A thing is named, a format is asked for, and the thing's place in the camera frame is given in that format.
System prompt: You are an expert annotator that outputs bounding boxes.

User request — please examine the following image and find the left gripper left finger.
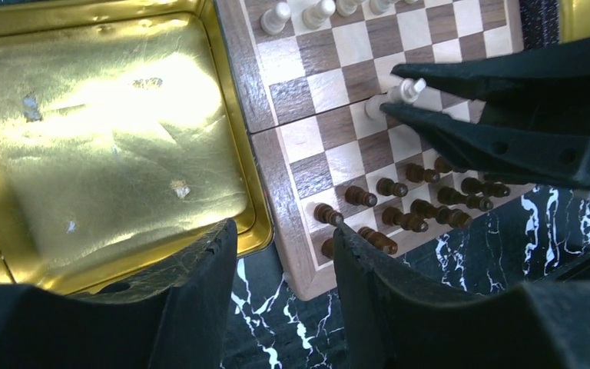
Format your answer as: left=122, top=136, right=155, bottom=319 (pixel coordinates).
left=0, top=220, right=237, bottom=368

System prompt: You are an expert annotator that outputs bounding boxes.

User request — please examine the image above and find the white chess piece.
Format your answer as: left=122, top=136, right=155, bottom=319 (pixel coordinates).
left=364, top=78, right=426, bottom=119

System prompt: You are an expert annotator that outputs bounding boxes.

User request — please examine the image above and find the left gold tin tray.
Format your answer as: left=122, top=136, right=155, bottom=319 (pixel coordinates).
left=0, top=1, right=273, bottom=294

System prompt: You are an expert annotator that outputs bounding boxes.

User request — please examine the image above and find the dark chess piece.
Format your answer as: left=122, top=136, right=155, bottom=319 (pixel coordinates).
left=382, top=207, right=429, bottom=233
left=358, top=227, right=398, bottom=255
left=437, top=187, right=493, bottom=211
left=461, top=178, right=511, bottom=198
left=410, top=199, right=473, bottom=228
left=320, top=238, right=333, bottom=260

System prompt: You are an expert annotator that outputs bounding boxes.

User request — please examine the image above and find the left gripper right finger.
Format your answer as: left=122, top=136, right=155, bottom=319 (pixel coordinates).
left=333, top=224, right=590, bottom=368

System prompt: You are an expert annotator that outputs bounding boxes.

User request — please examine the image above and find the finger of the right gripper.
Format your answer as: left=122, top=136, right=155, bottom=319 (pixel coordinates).
left=392, top=38, right=590, bottom=102
left=380, top=103, right=590, bottom=190

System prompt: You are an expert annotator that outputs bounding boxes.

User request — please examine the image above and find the right gold tin tray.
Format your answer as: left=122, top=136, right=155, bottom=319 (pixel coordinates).
left=559, top=0, right=590, bottom=43

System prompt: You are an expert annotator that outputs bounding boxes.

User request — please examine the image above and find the gold tin tray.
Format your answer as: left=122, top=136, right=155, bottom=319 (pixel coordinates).
left=0, top=1, right=273, bottom=294
left=559, top=0, right=590, bottom=43

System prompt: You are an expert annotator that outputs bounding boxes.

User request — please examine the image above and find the wooden chess board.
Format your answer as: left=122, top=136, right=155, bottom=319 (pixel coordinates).
left=215, top=1, right=523, bottom=301

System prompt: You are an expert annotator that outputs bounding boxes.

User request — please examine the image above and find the dark chess pawn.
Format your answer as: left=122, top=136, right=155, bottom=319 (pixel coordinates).
left=376, top=178, right=409, bottom=198
left=434, top=156, right=467, bottom=174
left=406, top=164, right=440, bottom=184
left=313, top=203, right=344, bottom=227
left=345, top=185, right=378, bottom=208

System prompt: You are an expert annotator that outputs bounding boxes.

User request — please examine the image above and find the white chess pawn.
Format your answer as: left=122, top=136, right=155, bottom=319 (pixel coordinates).
left=260, top=2, right=291, bottom=35
left=336, top=0, right=364, bottom=17
left=302, top=0, right=336, bottom=29
left=370, top=0, right=398, bottom=15

